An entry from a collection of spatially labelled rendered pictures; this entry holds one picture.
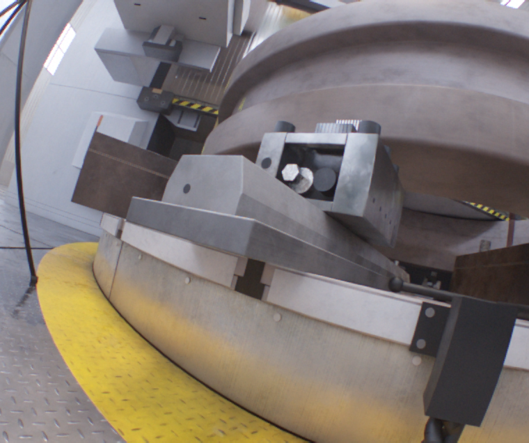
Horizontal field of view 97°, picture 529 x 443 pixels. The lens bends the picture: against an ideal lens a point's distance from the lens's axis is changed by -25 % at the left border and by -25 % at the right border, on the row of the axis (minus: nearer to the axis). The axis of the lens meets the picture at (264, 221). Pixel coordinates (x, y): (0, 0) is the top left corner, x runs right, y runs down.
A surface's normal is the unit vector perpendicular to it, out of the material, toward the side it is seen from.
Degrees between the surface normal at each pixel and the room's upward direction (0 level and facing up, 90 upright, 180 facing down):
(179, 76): 90
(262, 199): 72
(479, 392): 90
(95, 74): 90
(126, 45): 90
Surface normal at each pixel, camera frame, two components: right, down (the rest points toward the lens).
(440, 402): -0.43, -0.22
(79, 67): 0.12, -0.08
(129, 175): 0.53, 0.04
